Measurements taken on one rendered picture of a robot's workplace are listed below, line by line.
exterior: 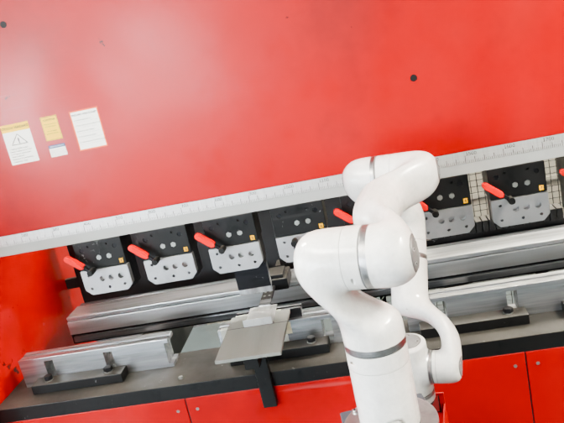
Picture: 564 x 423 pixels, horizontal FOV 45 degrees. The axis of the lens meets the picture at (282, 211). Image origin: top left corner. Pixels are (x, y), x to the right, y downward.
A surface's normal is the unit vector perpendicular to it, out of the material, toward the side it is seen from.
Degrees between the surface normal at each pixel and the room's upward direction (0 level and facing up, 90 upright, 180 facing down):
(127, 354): 90
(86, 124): 90
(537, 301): 90
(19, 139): 90
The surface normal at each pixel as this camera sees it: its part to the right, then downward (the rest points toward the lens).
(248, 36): -0.10, 0.29
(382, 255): -0.28, -0.07
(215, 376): -0.21, -0.94
